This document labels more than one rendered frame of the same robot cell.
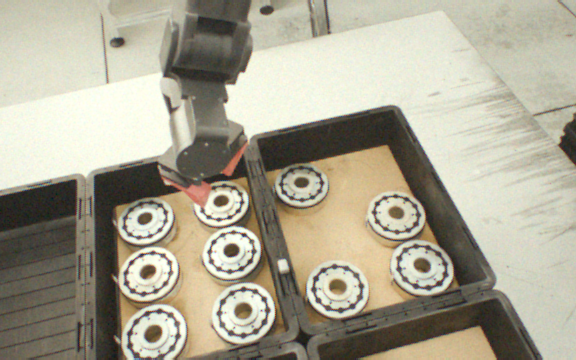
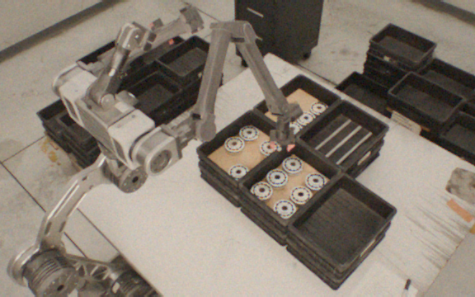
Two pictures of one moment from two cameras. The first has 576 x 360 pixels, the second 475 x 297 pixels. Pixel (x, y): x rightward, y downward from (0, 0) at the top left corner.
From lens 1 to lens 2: 1.97 m
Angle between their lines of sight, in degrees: 68
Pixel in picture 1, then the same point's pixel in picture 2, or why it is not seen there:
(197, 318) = (301, 180)
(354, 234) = (245, 156)
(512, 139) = not seen: hidden behind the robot
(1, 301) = (340, 238)
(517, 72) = (0, 226)
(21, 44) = not seen: outside the picture
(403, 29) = (91, 205)
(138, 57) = not seen: outside the picture
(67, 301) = (324, 218)
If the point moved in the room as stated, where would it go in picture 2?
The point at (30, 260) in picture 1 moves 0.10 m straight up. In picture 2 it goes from (322, 242) to (325, 230)
